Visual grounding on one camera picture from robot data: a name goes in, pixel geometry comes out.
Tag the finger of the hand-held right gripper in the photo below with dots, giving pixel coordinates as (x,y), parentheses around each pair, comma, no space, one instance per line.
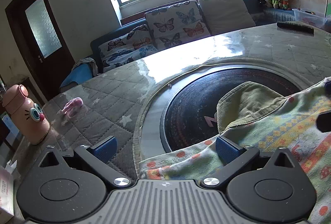
(325,121)
(328,89)

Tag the pink tissue pack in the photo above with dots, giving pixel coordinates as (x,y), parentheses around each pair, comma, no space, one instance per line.
(6,193)

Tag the small pink hair clip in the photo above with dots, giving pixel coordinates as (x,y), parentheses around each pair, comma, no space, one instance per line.
(73,106)

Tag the green patterned button shirt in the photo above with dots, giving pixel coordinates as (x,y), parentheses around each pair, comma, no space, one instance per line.
(271,130)

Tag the blue sofa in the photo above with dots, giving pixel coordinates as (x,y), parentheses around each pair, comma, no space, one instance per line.
(77,75)

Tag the black remote control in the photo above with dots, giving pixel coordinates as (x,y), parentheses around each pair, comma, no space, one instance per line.
(294,26)

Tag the grey cloth on sofa arm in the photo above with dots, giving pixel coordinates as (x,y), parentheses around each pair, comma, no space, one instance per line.
(84,63)

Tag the clear plastic storage box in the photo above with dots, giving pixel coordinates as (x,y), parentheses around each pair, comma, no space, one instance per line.
(309,19)

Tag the upright butterfly print cushion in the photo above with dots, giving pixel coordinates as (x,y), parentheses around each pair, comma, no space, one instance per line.
(175,23)

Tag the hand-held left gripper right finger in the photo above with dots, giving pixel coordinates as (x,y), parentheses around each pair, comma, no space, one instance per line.
(227,148)

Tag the flat butterfly print cushion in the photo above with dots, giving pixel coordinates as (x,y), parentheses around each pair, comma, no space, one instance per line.
(124,48)

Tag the plain beige cushion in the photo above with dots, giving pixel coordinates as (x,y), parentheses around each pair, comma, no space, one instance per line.
(227,14)

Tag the pink cartoon face bottle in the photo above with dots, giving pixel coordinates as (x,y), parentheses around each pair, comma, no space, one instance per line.
(25,120)

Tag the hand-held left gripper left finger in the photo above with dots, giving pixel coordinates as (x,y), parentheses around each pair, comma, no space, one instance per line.
(104,148)

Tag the dark wooden glass-panel door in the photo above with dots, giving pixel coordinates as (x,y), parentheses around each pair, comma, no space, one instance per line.
(59,58)

